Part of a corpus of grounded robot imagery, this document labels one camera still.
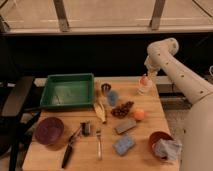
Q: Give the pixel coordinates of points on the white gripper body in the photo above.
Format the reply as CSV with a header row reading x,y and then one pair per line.
x,y
152,68

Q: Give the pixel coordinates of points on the red pepper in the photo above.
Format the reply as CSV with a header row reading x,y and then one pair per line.
x,y
143,80

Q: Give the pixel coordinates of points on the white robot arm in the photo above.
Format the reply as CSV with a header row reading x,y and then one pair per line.
x,y
197,150

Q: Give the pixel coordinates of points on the blue plastic cup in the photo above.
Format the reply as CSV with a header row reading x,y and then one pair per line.
x,y
112,97

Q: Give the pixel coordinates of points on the small metal cup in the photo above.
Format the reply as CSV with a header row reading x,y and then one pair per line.
x,y
105,88

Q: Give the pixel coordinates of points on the orange fruit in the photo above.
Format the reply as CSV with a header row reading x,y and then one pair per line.
x,y
139,114

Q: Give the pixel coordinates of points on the bunch of dark grapes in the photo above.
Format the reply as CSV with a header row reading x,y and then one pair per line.
x,y
122,110

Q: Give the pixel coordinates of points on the grey block eraser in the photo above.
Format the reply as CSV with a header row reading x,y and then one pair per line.
x,y
125,126

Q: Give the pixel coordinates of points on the red-brown bowl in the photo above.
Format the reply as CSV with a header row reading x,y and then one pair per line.
x,y
155,137

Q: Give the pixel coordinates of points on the blue sponge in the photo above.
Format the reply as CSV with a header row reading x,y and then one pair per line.
x,y
122,145

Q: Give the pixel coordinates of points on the green plastic tray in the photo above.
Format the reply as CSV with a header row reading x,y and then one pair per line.
x,y
67,91

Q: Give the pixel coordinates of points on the black binder clip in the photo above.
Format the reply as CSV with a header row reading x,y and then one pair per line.
x,y
86,128

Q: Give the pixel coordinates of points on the silver fork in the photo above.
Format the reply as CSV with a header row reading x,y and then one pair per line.
x,y
98,135

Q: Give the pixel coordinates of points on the purple bowl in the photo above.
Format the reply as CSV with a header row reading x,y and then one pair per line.
x,y
49,130

